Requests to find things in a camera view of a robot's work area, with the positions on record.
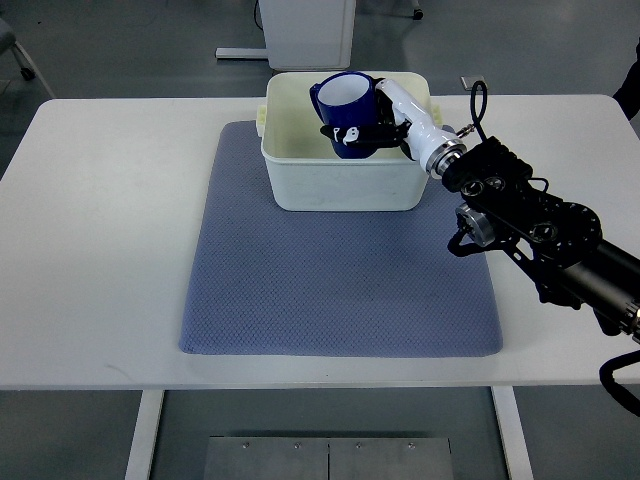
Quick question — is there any blue mug white inside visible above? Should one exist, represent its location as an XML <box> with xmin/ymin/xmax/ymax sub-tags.
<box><xmin>309</xmin><ymin>72</ymin><xmax>377</xmax><ymax>159</ymax></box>

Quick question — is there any white right table leg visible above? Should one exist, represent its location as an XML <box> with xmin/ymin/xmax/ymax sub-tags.
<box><xmin>491</xmin><ymin>386</ymin><xmax>534</xmax><ymax>480</ymax></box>

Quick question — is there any white table leg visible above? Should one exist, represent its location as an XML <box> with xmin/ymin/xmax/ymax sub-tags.
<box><xmin>491</xmin><ymin>386</ymin><xmax>534</xmax><ymax>480</ymax></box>
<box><xmin>124</xmin><ymin>390</ymin><xmax>165</xmax><ymax>480</ymax></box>

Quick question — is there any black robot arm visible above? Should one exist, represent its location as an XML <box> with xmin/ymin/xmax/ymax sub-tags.
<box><xmin>437</xmin><ymin>80</ymin><xmax>639</xmax><ymax>340</ymax></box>

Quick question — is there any grey office chair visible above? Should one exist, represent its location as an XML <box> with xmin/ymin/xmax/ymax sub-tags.
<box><xmin>1</xmin><ymin>20</ymin><xmax>56</xmax><ymax>99</ymax></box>

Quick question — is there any grey floor outlet plate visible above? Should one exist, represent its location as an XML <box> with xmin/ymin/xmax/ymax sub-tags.
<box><xmin>460</xmin><ymin>75</ymin><xmax>486</xmax><ymax>91</ymax></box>

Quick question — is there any white cabinet with base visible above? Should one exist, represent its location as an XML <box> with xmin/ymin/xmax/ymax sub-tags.
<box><xmin>215</xmin><ymin>0</ymin><xmax>356</xmax><ymax>71</ymax></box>

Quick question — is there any blue quilted mat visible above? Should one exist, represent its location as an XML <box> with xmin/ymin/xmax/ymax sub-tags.
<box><xmin>179</xmin><ymin>122</ymin><xmax>503</xmax><ymax>358</ymax></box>

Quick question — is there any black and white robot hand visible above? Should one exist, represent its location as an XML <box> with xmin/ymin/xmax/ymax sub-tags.
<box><xmin>320</xmin><ymin>78</ymin><xmax>466</xmax><ymax>178</ymax></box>

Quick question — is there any black caster wheel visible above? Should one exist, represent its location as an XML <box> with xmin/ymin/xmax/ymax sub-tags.
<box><xmin>411</xmin><ymin>0</ymin><xmax>424</xmax><ymax>21</ymax></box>

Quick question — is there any person in black clothes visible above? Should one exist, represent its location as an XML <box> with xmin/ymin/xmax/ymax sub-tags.
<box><xmin>613</xmin><ymin>45</ymin><xmax>640</xmax><ymax>120</ymax></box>

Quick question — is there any white plastic box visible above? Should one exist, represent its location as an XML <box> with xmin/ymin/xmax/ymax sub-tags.
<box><xmin>256</xmin><ymin>72</ymin><xmax>428</xmax><ymax>211</ymax></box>

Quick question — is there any white left table leg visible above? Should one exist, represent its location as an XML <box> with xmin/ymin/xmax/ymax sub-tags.
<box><xmin>124</xmin><ymin>390</ymin><xmax>165</xmax><ymax>480</ymax></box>

